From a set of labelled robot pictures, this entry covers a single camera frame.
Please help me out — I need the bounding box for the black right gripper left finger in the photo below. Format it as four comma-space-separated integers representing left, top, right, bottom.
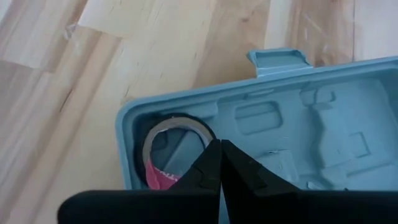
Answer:
169, 139, 222, 192

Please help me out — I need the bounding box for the black tape roll pink label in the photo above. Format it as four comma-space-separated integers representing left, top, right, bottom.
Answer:
133, 113, 218, 191

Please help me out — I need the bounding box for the grey plastic tool case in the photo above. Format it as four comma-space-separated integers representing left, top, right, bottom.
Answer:
114, 47, 398, 224

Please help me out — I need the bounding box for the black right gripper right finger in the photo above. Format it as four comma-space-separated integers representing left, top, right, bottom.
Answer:
221, 139, 301, 194

